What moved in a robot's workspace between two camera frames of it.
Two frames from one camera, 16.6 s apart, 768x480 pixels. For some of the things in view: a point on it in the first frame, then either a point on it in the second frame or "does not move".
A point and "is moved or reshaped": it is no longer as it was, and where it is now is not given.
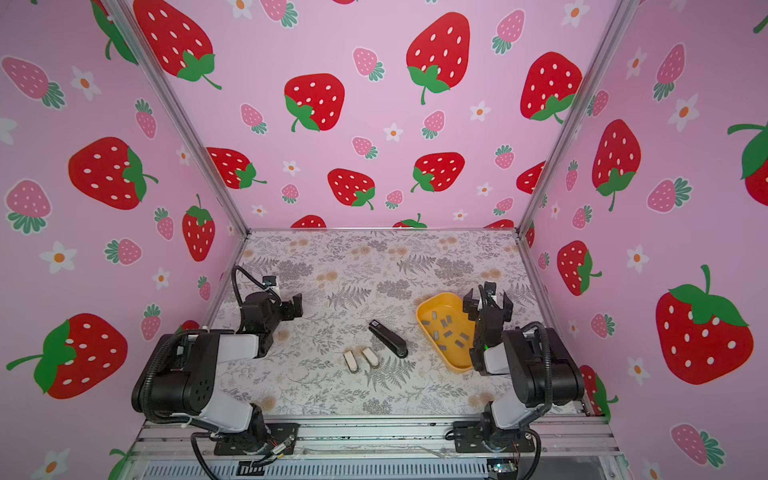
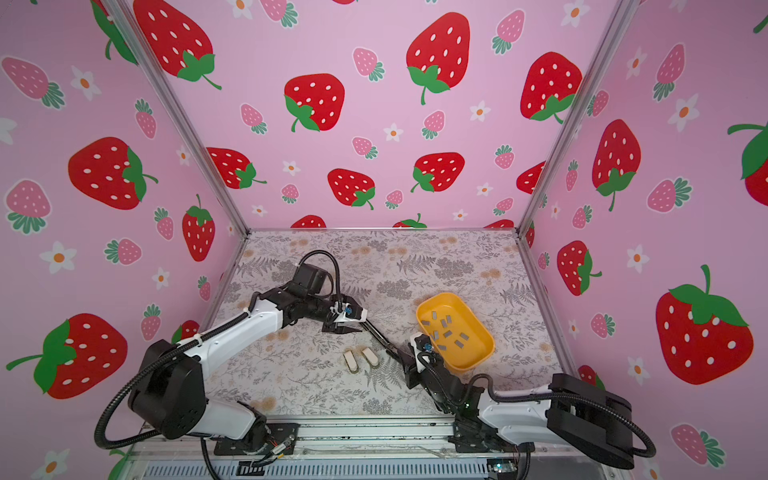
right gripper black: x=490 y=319 → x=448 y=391
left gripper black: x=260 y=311 → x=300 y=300
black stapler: x=391 y=340 is moved or reshaped
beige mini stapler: x=351 y=361 does not move
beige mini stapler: x=370 y=356 does not move
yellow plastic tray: x=450 y=329 does not move
